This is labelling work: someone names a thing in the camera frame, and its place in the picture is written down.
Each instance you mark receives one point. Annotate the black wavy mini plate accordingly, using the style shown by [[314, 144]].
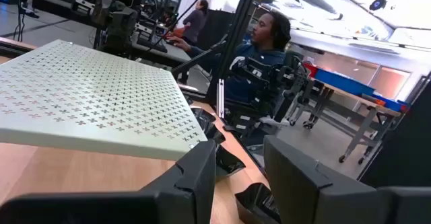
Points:
[[230, 161], [252, 204]]

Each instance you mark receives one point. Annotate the person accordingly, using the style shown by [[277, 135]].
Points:
[[266, 59], [195, 22]]

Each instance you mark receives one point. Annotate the grey office desk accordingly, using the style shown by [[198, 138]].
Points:
[[178, 54]]

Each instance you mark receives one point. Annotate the large blue storage bin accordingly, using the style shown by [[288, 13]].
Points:
[[343, 81]]

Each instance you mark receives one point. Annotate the black keyboard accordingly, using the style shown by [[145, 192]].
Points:
[[151, 44]]

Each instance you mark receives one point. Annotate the black oval mini plate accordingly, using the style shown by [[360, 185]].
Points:
[[202, 118]]

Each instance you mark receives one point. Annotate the red storage bin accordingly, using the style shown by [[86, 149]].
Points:
[[310, 70]]

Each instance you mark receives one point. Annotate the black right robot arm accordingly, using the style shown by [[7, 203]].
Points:
[[97, 13]]

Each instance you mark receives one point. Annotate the silver diagonal bracket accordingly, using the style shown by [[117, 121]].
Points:
[[220, 96]]

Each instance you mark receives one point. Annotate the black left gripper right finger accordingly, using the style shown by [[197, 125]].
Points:
[[303, 183]]

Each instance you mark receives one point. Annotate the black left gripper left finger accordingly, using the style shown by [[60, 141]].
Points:
[[188, 183]]

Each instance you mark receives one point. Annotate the wooden workbench on wheels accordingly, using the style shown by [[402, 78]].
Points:
[[387, 111]]

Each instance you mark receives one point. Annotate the small blue storage bin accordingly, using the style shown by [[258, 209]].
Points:
[[390, 102]]

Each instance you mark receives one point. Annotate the mint green perforated riser shelf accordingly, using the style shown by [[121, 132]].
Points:
[[84, 99]]

